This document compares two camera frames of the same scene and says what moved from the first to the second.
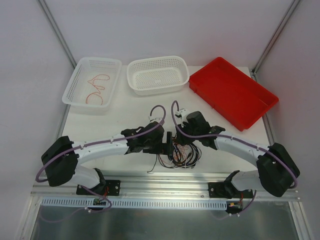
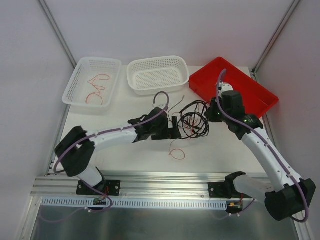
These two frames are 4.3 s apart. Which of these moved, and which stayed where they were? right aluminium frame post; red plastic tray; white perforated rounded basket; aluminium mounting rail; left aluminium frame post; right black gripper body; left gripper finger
Moved: left gripper finger; right black gripper body
Stayed: left aluminium frame post; aluminium mounting rail; white perforated rounded basket; right aluminium frame post; red plastic tray
